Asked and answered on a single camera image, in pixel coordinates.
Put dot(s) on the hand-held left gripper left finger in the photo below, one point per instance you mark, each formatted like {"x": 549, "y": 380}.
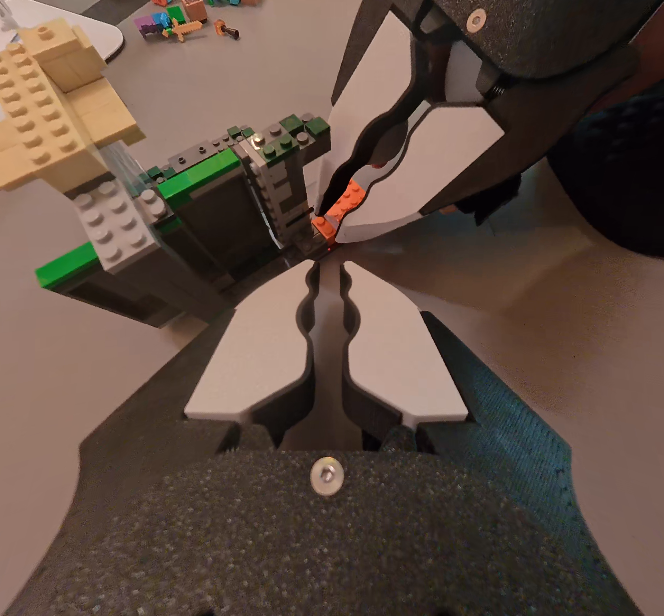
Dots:
{"x": 254, "y": 362}

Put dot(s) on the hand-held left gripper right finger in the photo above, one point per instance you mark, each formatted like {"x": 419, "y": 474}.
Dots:
{"x": 399, "y": 362}

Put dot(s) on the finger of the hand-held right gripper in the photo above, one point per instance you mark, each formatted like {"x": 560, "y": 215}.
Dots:
{"x": 446, "y": 159}
{"x": 368, "y": 71}

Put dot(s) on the brick building model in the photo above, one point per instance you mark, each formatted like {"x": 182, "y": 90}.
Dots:
{"x": 207, "y": 201}

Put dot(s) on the person's right hand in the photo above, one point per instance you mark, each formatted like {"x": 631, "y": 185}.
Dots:
{"x": 643, "y": 71}

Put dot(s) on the small brick torch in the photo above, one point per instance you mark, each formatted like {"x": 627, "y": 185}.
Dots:
{"x": 226, "y": 30}

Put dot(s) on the black mesh office chair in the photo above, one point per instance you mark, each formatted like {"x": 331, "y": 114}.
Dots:
{"x": 622, "y": 175}

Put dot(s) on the white book stand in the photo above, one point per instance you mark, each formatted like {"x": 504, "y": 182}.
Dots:
{"x": 78, "y": 25}

